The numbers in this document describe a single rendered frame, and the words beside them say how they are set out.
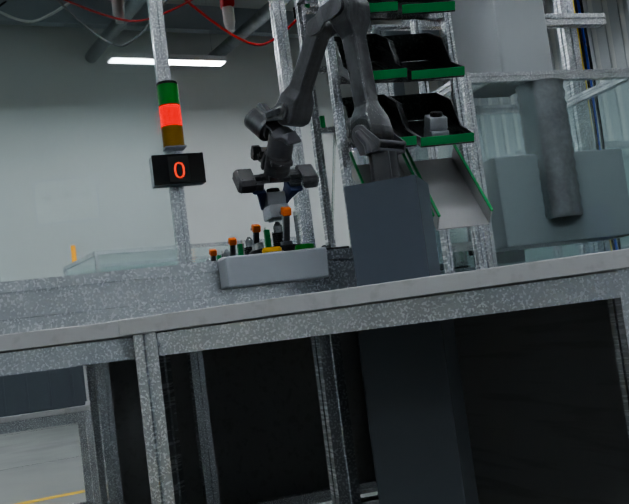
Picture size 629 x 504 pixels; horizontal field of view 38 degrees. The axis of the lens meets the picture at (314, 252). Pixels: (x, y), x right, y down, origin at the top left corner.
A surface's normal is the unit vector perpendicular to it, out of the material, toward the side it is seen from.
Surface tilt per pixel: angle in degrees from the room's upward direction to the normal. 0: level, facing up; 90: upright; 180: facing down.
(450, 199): 45
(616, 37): 90
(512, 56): 90
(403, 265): 90
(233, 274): 90
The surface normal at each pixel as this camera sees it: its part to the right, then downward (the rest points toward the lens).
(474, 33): -0.94, 0.09
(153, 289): 0.32, -0.12
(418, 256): -0.29, -0.04
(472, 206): 0.02, -0.77
